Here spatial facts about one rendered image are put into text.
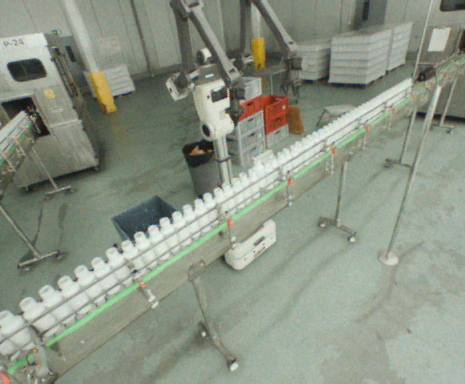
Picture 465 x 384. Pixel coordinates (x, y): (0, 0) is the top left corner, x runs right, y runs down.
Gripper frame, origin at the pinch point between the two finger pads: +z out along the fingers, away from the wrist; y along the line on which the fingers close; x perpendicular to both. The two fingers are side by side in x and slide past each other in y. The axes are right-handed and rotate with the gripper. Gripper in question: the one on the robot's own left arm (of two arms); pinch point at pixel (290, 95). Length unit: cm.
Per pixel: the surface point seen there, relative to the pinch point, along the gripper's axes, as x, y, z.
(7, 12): -22, 1184, -166
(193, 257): 100, -20, 46
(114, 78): -194, 896, 71
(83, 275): 140, -16, 24
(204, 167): -5, 127, 92
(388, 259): -45, -64, 139
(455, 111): -388, -21, 123
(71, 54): -159, 1180, -15
